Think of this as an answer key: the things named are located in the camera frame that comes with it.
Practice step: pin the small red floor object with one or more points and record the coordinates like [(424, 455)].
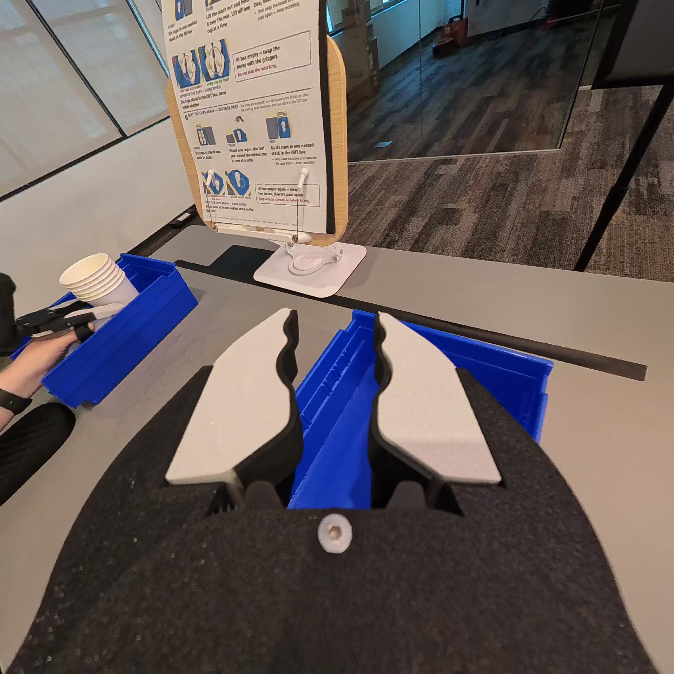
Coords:
[(453, 35)]

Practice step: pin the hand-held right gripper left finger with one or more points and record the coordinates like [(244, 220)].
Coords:
[(232, 421)]

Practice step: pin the person's left hand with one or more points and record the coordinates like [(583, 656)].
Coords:
[(47, 358)]

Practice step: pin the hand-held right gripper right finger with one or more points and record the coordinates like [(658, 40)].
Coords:
[(432, 421)]

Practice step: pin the small black floor device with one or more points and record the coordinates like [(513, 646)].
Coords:
[(181, 219)]

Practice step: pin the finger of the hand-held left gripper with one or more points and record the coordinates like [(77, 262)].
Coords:
[(105, 311), (74, 329)]

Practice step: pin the wooden instruction board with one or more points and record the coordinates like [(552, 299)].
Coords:
[(253, 105)]

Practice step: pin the black textured pad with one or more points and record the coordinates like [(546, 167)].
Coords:
[(32, 448)]

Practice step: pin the white board stand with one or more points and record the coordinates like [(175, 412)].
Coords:
[(305, 272)]

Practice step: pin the blue plastic bin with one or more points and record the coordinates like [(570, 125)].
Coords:
[(116, 348), (337, 421)]

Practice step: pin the black wristband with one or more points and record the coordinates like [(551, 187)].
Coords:
[(13, 402)]

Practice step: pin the stack of nested white cups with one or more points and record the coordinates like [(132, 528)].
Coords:
[(100, 279)]

